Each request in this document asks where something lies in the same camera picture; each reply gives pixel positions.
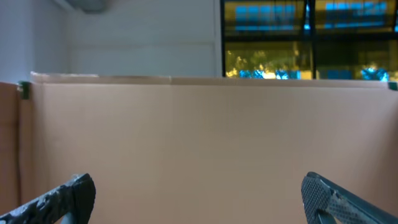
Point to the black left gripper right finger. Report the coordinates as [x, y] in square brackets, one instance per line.
[326, 202]

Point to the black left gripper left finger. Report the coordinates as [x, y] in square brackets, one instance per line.
[72, 202]

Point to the dark framed window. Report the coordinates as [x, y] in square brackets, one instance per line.
[309, 39]

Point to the cardboard partition wall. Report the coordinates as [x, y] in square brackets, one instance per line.
[198, 150]

